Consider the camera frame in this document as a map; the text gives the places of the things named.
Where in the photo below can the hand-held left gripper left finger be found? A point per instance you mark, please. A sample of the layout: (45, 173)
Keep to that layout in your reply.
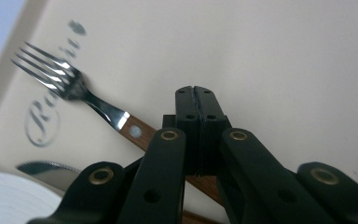
(186, 124)

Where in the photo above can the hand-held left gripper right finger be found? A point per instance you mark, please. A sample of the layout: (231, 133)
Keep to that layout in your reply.
(211, 124)

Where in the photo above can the beige plastic tray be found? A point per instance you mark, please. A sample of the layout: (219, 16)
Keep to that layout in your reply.
(261, 62)

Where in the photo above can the white round plate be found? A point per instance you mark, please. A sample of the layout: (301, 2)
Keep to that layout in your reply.
(12, 199)

